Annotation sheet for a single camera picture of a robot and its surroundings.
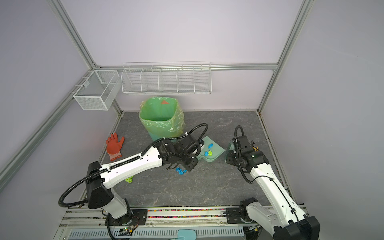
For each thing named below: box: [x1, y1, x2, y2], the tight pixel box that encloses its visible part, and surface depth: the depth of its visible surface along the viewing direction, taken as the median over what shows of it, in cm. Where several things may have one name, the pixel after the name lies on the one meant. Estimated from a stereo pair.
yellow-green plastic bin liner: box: [139, 96, 186, 138], surface depth 91 cm
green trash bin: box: [139, 96, 186, 142], surface depth 92 cm
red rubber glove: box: [106, 132, 125, 162], surface depth 102 cm
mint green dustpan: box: [196, 135, 226, 162], surface depth 81 cm
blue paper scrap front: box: [175, 167, 188, 175], surface depth 90 cm
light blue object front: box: [177, 229, 197, 240], surface depth 70 cm
